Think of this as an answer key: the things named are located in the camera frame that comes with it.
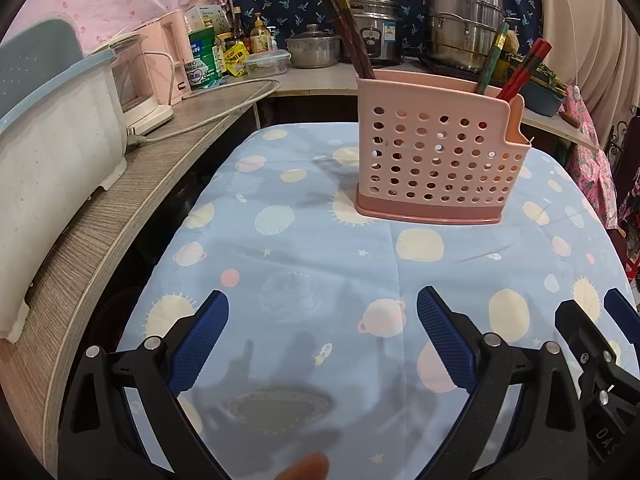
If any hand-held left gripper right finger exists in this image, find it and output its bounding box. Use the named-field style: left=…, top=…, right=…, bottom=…
left=416, top=286, right=591, bottom=480

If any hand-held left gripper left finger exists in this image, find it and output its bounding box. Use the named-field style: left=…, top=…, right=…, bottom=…
left=57, top=290, right=230, bottom=480

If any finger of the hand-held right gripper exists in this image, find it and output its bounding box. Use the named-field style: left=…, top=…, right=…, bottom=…
left=555, top=300, right=626, bottom=376
left=604, top=289, right=640, bottom=341

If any pink perforated utensil holder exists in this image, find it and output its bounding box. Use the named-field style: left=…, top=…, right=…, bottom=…
left=355, top=70, right=532, bottom=226

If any green chopstick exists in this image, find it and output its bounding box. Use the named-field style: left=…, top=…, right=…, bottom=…
left=474, top=21, right=511, bottom=96

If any brown chopstick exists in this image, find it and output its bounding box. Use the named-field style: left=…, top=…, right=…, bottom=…
left=321, top=0, right=377, bottom=81

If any person's left hand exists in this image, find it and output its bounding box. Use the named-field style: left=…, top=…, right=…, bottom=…
left=274, top=451, right=331, bottom=480

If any pink floral garment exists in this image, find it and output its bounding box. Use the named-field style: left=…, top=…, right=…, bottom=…
left=560, top=85, right=621, bottom=231

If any blue planet print tablecloth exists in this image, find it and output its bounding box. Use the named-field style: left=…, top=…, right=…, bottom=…
left=117, top=122, right=640, bottom=480

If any wooden counter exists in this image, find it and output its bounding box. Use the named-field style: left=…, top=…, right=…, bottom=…
left=0, top=57, right=601, bottom=431

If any blue basin with vegetables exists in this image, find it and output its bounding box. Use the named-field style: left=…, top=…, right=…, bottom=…
left=520, top=62, right=566, bottom=117

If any white and blue plastic bin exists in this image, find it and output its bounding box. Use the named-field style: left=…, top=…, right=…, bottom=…
left=0, top=19, right=128, bottom=343

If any white clear-top kitchen appliance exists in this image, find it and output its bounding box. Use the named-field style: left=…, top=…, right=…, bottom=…
left=97, top=34, right=175, bottom=136

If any black induction cooker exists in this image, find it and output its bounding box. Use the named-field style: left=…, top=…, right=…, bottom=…
left=415, top=55, right=481, bottom=81

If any beige curtain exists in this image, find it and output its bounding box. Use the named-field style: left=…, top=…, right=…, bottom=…
left=537, top=0, right=640, bottom=131

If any yellow snack packet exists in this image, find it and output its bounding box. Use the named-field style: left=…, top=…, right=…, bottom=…
left=222, top=42, right=249, bottom=78

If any clear food container green lid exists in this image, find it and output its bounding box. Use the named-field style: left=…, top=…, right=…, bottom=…
left=243, top=50, right=292, bottom=79

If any pink electric kettle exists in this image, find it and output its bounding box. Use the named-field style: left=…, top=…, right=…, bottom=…
left=142, top=9, right=193, bottom=107

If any green tin can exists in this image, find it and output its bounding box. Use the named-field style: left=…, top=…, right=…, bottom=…
left=187, top=27, right=221, bottom=86

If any soap pump bottle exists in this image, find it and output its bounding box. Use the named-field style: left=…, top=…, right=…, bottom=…
left=249, top=12, right=271, bottom=55

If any small steel pot with lid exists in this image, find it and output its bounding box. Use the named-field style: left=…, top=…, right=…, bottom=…
left=286, top=24, right=342, bottom=70

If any large stacked steel steamer pot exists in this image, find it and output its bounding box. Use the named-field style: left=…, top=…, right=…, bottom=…
left=422, top=0, right=507, bottom=73

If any steel rice cooker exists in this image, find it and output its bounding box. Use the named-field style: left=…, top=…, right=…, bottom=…
left=340, top=0, right=405, bottom=67

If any white carton box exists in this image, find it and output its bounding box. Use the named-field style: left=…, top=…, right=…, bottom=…
left=186, top=4, right=228, bottom=36

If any white power cable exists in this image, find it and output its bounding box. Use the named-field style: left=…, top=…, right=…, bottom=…
left=125, top=77, right=282, bottom=148

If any white cord with switch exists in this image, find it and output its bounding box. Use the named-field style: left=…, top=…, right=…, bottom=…
left=542, top=0, right=586, bottom=106

